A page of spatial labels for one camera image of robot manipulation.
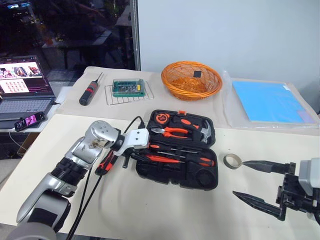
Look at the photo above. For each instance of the green screwdriver bit box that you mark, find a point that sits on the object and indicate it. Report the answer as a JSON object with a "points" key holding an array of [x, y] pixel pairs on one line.
{"points": [[128, 87]]}

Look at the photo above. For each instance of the orange wicker basket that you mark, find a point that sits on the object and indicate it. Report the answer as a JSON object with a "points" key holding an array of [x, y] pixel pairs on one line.
{"points": [[190, 86]]}

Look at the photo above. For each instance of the dark background table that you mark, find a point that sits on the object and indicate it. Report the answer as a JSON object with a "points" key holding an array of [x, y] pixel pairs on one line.
{"points": [[80, 41]]}

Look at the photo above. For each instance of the blue folder in plastic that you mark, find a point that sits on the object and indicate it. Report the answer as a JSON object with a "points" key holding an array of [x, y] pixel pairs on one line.
{"points": [[270, 126]]}

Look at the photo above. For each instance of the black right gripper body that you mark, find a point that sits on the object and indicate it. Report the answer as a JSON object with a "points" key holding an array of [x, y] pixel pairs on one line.
{"points": [[291, 192]]}

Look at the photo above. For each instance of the orange and black tape measure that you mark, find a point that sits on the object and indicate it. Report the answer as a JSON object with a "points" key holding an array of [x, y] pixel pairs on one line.
{"points": [[162, 118]]}

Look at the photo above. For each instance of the black plastic tool case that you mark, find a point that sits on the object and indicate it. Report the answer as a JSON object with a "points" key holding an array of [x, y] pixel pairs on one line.
{"points": [[190, 172]]}

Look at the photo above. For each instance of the white side table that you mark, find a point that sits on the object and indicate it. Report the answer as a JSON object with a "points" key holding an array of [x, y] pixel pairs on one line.
{"points": [[62, 95]]}

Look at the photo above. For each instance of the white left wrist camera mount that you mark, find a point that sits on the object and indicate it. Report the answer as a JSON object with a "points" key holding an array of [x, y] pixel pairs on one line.
{"points": [[137, 138]]}

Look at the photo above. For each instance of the thin black precision screwdriver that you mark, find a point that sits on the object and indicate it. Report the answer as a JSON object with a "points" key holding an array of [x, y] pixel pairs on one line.
{"points": [[175, 149]]}

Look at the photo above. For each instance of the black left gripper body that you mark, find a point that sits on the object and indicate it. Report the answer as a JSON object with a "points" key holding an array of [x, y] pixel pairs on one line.
{"points": [[127, 160]]}

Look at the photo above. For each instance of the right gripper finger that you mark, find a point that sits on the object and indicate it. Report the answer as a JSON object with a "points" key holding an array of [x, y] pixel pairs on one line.
{"points": [[265, 166], [260, 203]]}

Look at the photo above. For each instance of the beige table sheet under basket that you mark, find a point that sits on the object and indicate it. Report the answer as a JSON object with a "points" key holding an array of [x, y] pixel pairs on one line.
{"points": [[165, 107]]}

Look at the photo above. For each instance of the short orange black screwdriver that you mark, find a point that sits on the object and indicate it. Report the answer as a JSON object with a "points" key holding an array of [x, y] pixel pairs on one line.
{"points": [[203, 161]]}

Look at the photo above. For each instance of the black screwdriver with red band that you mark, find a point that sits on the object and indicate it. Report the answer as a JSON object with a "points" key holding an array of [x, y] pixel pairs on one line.
{"points": [[88, 92]]}

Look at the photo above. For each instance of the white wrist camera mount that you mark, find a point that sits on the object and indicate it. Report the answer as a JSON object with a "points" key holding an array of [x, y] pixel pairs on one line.
{"points": [[310, 175], [137, 138]]}

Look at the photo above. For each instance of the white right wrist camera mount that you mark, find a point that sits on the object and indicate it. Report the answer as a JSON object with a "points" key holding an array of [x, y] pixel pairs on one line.
{"points": [[310, 175]]}

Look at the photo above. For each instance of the large beige table sheet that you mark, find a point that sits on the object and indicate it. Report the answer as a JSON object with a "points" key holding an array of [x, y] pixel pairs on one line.
{"points": [[155, 207]]}

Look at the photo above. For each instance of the metal pole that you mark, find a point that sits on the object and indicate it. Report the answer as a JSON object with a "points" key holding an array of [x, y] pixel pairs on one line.
{"points": [[136, 35]]}

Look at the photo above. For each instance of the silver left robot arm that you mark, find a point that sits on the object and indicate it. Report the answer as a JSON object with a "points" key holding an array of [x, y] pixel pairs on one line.
{"points": [[82, 147]]}

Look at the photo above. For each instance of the orange slim utility knife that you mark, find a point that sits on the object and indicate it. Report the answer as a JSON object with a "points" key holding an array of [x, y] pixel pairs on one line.
{"points": [[165, 159]]}

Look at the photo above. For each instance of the steel claw hammer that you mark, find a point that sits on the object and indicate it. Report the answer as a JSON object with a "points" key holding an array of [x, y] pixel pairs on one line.
{"points": [[200, 128]]}

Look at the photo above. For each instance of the grey tape roll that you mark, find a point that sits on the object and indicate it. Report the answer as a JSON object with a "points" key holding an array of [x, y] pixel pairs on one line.
{"points": [[228, 163]]}

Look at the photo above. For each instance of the open laptop computer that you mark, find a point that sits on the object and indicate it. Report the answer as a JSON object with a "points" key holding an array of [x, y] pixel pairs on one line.
{"points": [[22, 85]]}

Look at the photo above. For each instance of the black smartphone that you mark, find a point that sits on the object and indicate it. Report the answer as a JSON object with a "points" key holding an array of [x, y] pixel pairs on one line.
{"points": [[29, 121]]}

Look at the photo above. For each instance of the blue board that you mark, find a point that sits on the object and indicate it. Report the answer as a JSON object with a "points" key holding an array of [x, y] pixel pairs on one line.
{"points": [[272, 102]]}

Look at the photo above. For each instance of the small black square tag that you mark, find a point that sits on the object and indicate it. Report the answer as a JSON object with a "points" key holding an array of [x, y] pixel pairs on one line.
{"points": [[198, 74]]}

